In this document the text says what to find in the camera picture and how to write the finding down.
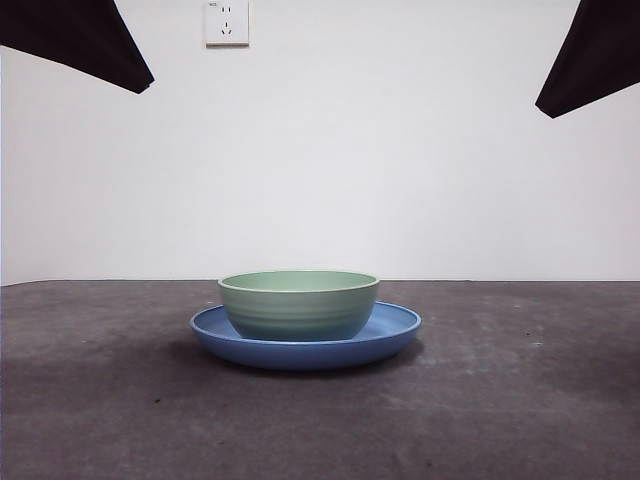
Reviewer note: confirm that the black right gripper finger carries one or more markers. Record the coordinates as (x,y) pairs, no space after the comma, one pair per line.
(600,50)

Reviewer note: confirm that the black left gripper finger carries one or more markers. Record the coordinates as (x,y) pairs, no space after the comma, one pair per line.
(75,35)

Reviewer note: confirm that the green ribbed bowl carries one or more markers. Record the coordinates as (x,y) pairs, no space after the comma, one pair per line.
(300,310)

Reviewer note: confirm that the blue round plate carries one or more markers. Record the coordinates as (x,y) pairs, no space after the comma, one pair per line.
(300,356)

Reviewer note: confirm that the white wall socket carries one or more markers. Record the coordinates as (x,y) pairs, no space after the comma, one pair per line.
(226,25)

